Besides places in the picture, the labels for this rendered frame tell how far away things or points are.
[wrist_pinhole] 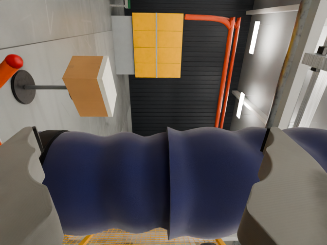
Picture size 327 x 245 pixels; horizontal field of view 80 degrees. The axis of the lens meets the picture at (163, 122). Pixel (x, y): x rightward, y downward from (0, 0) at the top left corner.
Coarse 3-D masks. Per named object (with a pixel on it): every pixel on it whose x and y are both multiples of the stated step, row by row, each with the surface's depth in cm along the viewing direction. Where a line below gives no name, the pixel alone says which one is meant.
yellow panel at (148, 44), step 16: (112, 16) 670; (128, 16) 671; (144, 16) 668; (160, 16) 669; (176, 16) 671; (112, 32) 692; (128, 32) 693; (144, 32) 690; (160, 32) 692; (176, 32) 693; (128, 48) 718; (144, 48) 714; (160, 48) 716; (176, 48) 717; (128, 64) 743; (144, 64) 740; (160, 64) 742; (176, 64) 743
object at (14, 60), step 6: (12, 54) 30; (6, 60) 30; (12, 60) 30; (18, 60) 31; (0, 66) 31; (6, 66) 30; (12, 66) 30; (18, 66) 31; (0, 72) 31; (6, 72) 31; (12, 72) 31; (0, 78) 31; (6, 78) 32; (0, 84) 32
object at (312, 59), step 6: (318, 48) 180; (324, 48) 174; (306, 54) 181; (312, 54) 174; (318, 54) 173; (324, 54) 176; (306, 60) 181; (312, 60) 174; (318, 60) 167; (324, 60) 162; (312, 66) 174; (318, 66) 167; (324, 66) 162
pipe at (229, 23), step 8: (184, 16) 734; (192, 16) 695; (200, 16) 696; (208, 16) 698; (216, 16) 701; (224, 24) 715; (232, 24) 711; (232, 32) 723; (224, 56) 771; (232, 56) 794; (224, 64) 777; (232, 64) 807; (224, 72) 789; (224, 80) 804; (224, 104) 887; (216, 112) 881; (224, 112) 905; (216, 120) 888
